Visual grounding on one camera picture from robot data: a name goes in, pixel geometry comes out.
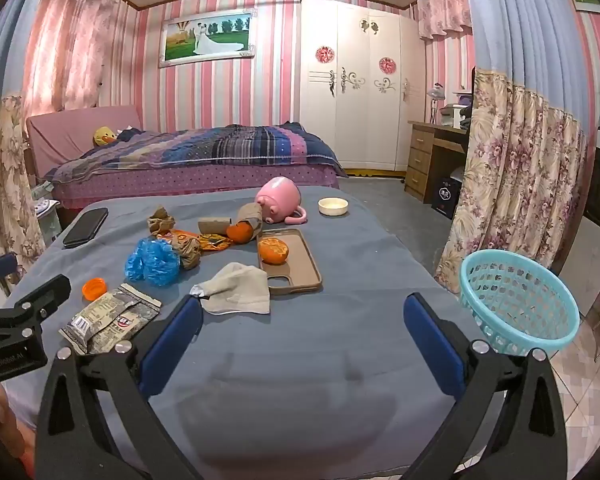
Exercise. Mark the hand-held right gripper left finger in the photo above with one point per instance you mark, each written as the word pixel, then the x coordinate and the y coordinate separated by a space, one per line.
pixel 172 345

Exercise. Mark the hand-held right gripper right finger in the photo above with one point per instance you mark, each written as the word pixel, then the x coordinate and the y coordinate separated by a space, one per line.
pixel 432 340

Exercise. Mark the orange bottle cap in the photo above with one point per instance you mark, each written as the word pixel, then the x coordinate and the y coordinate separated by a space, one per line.
pixel 94 290

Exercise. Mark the blue plastic bag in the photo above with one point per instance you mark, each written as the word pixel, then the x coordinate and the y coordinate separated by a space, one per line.
pixel 152 262

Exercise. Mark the white tissue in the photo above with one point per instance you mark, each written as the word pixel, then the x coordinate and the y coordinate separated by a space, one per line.
pixel 240 287

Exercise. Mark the light blue plastic basket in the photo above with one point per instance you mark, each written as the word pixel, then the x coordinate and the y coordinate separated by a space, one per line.
pixel 530 332

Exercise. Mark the mandarin orange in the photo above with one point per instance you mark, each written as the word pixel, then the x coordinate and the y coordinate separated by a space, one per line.
pixel 273 251
pixel 239 233

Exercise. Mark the torn brown cardboard tube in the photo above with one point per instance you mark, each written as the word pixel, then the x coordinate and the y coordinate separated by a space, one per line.
pixel 250 215

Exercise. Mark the person's left hand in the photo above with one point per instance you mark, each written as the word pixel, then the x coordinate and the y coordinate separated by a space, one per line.
pixel 2 412

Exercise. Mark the silver snack wrapper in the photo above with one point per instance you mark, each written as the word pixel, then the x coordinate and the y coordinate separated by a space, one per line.
pixel 110 317

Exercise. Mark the black smartphone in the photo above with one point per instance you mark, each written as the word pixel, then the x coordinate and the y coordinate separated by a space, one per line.
pixel 86 226

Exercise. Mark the grey blue tablecloth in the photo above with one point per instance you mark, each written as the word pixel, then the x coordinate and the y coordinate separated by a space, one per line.
pixel 360 270

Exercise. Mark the blue and floral curtain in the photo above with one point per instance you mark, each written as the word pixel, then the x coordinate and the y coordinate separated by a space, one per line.
pixel 2 160
pixel 520 160

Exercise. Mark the orange foil wrapper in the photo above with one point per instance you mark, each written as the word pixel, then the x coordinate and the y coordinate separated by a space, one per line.
pixel 212 243

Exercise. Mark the black cardboard box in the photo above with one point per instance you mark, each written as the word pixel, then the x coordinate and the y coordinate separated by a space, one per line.
pixel 446 195

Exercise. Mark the pink bed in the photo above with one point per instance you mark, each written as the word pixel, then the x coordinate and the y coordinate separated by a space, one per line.
pixel 60 132

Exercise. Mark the brown phone case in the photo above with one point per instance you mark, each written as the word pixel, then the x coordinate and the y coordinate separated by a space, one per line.
pixel 300 272

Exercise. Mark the cream shallow bowl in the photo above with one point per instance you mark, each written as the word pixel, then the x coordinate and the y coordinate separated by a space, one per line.
pixel 333 207

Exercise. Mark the yellow duck plush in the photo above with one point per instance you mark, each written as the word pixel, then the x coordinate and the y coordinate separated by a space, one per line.
pixel 103 136

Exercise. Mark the pink pig cup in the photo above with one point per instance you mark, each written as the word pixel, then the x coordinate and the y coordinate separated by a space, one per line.
pixel 280 197

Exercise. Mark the wooden desk with drawers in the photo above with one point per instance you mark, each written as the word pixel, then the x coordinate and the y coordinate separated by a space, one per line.
pixel 422 155

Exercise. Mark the plaid purple blanket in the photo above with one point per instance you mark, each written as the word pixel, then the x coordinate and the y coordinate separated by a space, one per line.
pixel 220 152

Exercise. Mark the pink floral curtain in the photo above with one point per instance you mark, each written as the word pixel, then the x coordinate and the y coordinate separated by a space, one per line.
pixel 75 50

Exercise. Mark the white wardrobe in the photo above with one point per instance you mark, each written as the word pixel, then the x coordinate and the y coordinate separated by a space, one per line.
pixel 360 120

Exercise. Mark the desk lamp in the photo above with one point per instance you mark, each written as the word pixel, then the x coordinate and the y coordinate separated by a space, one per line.
pixel 435 92

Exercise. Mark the red paper flower decoration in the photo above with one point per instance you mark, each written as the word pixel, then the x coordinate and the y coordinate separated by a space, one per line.
pixel 325 54
pixel 387 65

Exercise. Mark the pink curtain valance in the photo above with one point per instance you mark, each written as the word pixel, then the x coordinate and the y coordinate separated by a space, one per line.
pixel 442 7

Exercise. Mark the framed wall picture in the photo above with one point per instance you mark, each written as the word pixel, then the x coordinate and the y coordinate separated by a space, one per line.
pixel 207 37

